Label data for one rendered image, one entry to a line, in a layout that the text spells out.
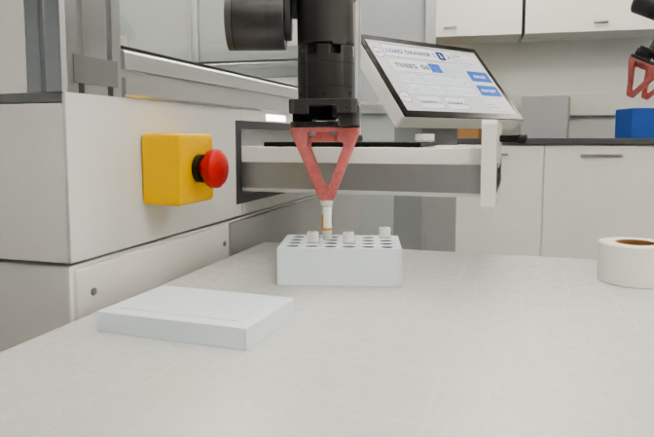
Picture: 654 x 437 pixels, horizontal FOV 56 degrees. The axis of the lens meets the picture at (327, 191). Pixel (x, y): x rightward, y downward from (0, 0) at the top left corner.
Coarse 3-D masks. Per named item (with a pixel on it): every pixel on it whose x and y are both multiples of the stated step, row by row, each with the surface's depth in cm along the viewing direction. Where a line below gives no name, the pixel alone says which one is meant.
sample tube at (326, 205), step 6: (324, 204) 63; (330, 204) 63; (324, 210) 63; (330, 210) 63; (324, 216) 63; (330, 216) 63; (324, 222) 63; (330, 222) 63; (324, 228) 63; (330, 228) 63; (324, 234) 63; (330, 234) 63
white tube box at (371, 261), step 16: (288, 240) 65; (304, 240) 65; (320, 240) 65; (336, 240) 65; (368, 240) 66; (384, 240) 66; (288, 256) 61; (304, 256) 61; (320, 256) 61; (336, 256) 61; (352, 256) 61; (368, 256) 60; (384, 256) 60; (400, 256) 60; (288, 272) 61; (304, 272) 61; (320, 272) 61; (336, 272) 61; (352, 272) 61; (368, 272) 61; (384, 272) 60; (400, 272) 60
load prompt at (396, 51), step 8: (384, 48) 176; (392, 48) 178; (400, 48) 180; (408, 48) 182; (416, 48) 185; (400, 56) 177; (408, 56) 179; (416, 56) 182; (424, 56) 184; (432, 56) 187; (440, 56) 189; (448, 56) 192
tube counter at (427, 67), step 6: (420, 66) 179; (426, 66) 181; (432, 66) 183; (438, 66) 185; (444, 66) 186; (450, 66) 188; (456, 66) 191; (426, 72) 179; (432, 72) 181; (438, 72) 182; (444, 72) 184; (450, 72) 186; (456, 72) 188; (462, 72) 190
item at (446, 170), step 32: (256, 160) 84; (288, 160) 82; (320, 160) 81; (352, 160) 80; (384, 160) 78; (416, 160) 77; (448, 160) 76; (480, 160) 75; (288, 192) 83; (352, 192) 80; (384, 192) 79; (416, 192) 78; (448, 192) 76; (480, 192) 75
